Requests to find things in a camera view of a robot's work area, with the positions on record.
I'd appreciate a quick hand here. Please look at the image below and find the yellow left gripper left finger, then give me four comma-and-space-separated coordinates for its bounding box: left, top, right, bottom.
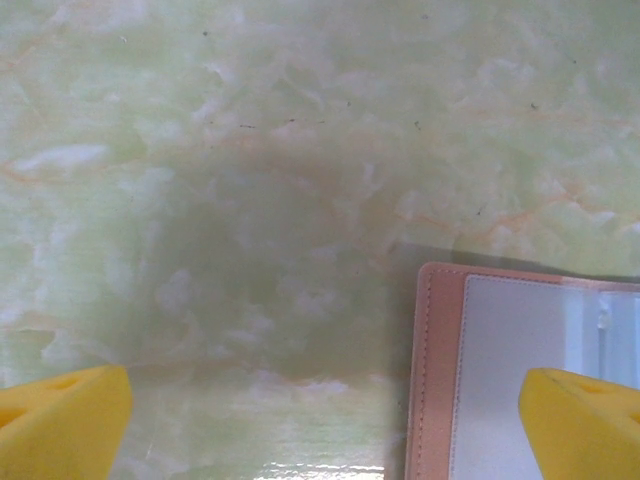
0, 363, 134, 480

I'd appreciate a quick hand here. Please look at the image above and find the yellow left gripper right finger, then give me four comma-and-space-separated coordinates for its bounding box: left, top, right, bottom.
518, 367, 640, 480

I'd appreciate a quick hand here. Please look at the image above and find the pink leather card holder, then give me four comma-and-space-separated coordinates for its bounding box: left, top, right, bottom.
403, 260, 640, 480

